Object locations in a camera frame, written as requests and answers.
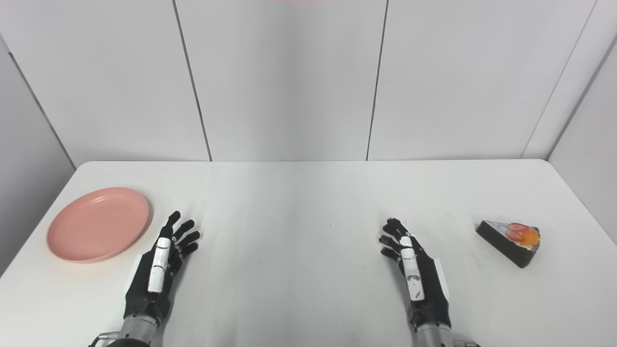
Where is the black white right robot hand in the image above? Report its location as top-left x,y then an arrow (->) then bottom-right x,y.
378,218 -> 452,332

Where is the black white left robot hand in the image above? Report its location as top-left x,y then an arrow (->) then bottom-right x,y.
124,211 -> 201,329

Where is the pink round plate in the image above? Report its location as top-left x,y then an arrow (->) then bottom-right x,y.
47,187 -> 150,263

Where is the chocolate cake slice with fruit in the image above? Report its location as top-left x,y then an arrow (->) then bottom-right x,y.
476,220 -> 541,268

